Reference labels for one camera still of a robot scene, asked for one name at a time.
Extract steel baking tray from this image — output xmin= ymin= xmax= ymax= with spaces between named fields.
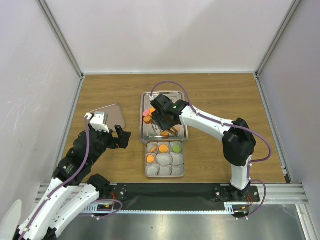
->
xmin=139 ymin=91 xmax=189 ymax=144

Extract orange star cookie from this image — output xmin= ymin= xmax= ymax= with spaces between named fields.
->
xmin=149 ymin=108 xmax=156 ymax=116

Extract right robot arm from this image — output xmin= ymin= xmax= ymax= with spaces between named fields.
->
xmin=150 ymin=94 xmax=257 ymax=201

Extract orange round dotted cookie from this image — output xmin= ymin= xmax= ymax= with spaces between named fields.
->
xmin=158 ymin=144 xmax=169 ymax=154

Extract pink cookie at edge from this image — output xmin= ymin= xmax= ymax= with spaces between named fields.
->
xmin=142 ymin=109 xmax=150 ymax=117

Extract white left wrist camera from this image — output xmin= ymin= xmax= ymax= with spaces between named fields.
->
xmin=84 ymin=111 xmax=110 ymax=133

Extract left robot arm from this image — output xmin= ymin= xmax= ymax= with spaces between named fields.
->
xmin=13 ymin=124 xmax=132 ymax=240

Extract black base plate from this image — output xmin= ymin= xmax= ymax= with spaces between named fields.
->
xmin=110 ymin=183 xmax=261 ymax=212

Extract orange plain round cookie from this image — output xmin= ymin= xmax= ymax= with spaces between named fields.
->
xmin=160 ymin=131 xmax=170 ymax=137

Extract green round cookie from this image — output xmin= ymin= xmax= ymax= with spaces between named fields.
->
xmin=172 ymin=145 xmax=183 ymax=154

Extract brown tin lid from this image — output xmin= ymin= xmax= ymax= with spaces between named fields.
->
xmin=90 ymin=103 xmax=126 ymax=131

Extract metal tongs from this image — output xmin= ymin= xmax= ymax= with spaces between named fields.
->
xmin=152 ymin=121 xmax=180 ymax=138

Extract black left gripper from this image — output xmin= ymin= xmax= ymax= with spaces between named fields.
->
xmin=88 ymin=121 xmax=131 ymax=165

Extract brown cookie tin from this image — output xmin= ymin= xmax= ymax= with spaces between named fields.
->
xmin=144 ymin=140 xmax=186 ymax=179

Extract aluminium frame rail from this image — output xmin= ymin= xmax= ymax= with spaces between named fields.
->
xmin=34 ymin=182 xmax=311 ymax=215

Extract orange flower cookie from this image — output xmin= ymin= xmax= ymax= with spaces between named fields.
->
xmin=146 ymin=154 xmax=156 ymax=164

